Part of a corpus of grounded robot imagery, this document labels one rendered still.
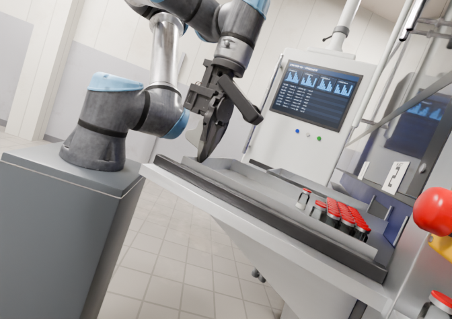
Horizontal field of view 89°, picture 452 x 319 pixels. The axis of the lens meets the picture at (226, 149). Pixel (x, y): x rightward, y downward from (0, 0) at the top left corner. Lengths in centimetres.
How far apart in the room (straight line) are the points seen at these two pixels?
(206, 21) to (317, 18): 319
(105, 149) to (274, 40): 301
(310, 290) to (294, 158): 95
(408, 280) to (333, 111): 108
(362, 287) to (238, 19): 46
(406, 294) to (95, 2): 364
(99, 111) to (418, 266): 61
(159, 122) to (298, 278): 48
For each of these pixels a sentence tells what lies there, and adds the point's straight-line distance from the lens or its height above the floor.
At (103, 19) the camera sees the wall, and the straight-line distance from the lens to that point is 356.
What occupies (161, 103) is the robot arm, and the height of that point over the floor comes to 99.
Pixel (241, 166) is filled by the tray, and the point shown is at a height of 90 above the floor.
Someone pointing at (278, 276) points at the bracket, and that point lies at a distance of 46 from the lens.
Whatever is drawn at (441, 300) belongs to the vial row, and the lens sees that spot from 30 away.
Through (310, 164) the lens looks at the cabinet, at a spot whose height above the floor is 96.
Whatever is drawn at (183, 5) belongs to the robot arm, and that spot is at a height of 119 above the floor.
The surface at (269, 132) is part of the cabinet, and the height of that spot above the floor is 105.
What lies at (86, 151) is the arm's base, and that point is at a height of 83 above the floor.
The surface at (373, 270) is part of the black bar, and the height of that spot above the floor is 89.
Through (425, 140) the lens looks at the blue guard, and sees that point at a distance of 47.
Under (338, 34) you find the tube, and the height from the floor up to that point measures 169.
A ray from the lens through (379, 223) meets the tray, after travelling 74.
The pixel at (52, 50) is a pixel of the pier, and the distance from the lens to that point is 346.
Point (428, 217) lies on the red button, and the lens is 26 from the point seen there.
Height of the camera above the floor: 100
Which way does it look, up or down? 6 degrees down
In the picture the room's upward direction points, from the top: 21 degrees clockwise
